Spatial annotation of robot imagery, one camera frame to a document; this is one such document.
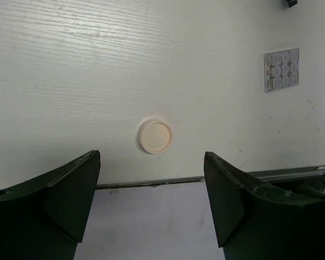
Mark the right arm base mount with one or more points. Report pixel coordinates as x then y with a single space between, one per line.
310 186

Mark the clear eyeshadow palette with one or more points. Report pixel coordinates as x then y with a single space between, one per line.
281 69

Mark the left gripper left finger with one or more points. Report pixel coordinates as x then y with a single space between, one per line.
46 216

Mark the small round cream jar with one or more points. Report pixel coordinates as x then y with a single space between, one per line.
154 135

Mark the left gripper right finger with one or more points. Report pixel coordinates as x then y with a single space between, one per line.
254 219

